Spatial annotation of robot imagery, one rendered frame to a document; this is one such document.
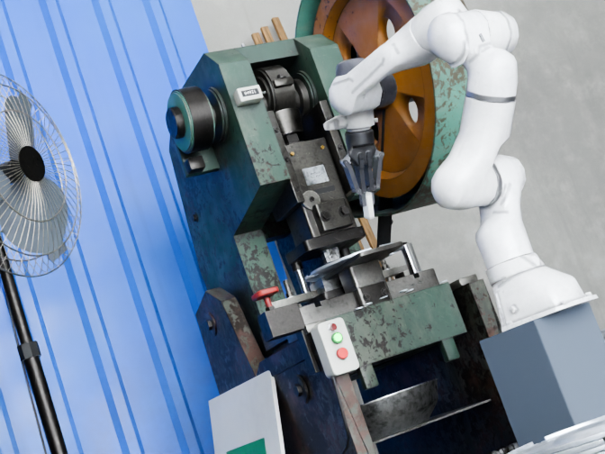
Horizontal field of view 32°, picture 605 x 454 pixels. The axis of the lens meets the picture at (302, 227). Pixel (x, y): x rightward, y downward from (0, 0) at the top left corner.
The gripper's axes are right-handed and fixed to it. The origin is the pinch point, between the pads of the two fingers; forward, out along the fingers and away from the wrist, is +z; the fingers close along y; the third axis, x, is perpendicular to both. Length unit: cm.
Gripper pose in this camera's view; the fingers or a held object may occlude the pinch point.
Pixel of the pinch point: (367, 205)
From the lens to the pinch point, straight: 282.4
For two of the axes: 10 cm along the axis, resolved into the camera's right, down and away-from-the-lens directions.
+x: -4.8, -1.2, 8.7
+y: 8.7, -2.1, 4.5
